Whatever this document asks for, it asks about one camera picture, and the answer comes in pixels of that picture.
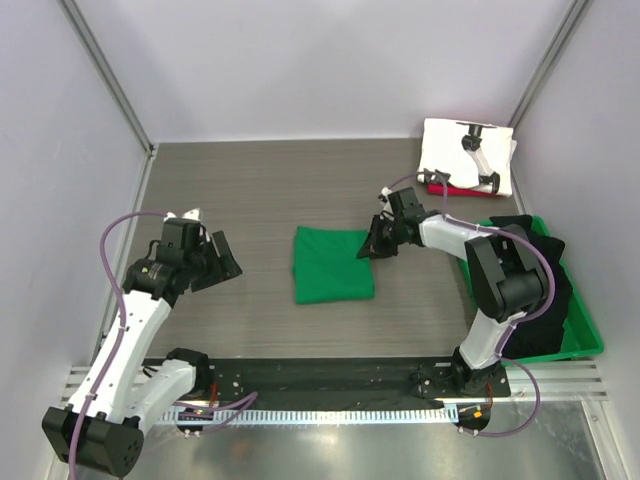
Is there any folded red t shirt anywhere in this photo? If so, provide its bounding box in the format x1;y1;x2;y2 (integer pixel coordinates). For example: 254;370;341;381
426;183;500;198

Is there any folded white printed t shirt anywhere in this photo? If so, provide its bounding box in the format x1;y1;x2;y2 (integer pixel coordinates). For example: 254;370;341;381
417;118;517;197

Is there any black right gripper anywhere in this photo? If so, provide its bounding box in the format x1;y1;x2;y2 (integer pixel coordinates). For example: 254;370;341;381
360;213;405;259

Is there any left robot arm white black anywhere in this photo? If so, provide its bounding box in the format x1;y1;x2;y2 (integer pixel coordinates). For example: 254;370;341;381
42;209;242;479

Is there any aluminium corner post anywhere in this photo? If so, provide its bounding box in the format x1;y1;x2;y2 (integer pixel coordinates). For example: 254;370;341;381
55;0;157;159
509;0;593;131

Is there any left aluminium corner post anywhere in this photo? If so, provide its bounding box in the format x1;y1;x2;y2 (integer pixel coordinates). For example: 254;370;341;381
55;0;157;159

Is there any right aluminium corner post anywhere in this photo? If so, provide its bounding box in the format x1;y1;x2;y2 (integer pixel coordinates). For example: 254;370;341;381
509;0;593;131

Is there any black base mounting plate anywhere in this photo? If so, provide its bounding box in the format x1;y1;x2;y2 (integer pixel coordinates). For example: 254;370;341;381
169;357;511;421

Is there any aluminium frame rail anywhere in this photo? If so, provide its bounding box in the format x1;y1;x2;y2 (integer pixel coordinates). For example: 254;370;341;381
58;361;609;407

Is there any green t shirt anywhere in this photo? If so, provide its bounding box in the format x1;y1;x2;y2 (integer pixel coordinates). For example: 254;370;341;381
292;226;375;305

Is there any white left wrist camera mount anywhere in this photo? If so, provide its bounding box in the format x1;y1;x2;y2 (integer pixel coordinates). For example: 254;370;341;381
180;208;205;235

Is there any black t shirt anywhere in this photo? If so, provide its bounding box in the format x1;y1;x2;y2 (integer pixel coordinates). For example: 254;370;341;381
489;215;573;359

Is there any white slotted cable duct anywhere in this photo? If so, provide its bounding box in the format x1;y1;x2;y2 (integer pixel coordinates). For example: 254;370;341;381
156;404;459;427

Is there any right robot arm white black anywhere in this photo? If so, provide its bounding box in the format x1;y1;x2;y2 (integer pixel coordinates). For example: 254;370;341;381
356;187;555;396

